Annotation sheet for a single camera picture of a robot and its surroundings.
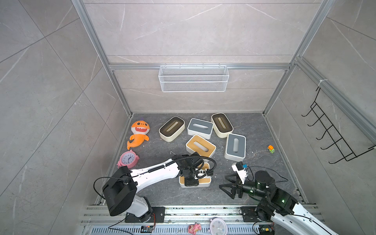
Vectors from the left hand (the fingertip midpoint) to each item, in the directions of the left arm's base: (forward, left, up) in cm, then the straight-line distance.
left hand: (197, 176), depth 80 cm
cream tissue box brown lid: (+36, -20, 0) cm, 41 cm away
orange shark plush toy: (+34, +39, +1) cm, 52 cm away
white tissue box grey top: (+19, -27, -2) cm, 33 cm away
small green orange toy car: (+18, -51, -5) cm, 54 cm away
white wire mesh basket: (+60, +1, +23) cm, 65 cm away
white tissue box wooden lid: (+22, -4, -3) cm, 22 cm away
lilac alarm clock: (-23, -8, -4) cm, 25 cm away
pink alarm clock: (+14, +43, -3) cm, 45 cm away
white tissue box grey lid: (+38, -4, -4) cm, 39 cm away
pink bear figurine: (-24, +4, -3) cm, 24 cm away
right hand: (-7, -13, +8) cm, 16 cm away
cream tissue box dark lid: (+35, +16, 0) cm, 38 cm away
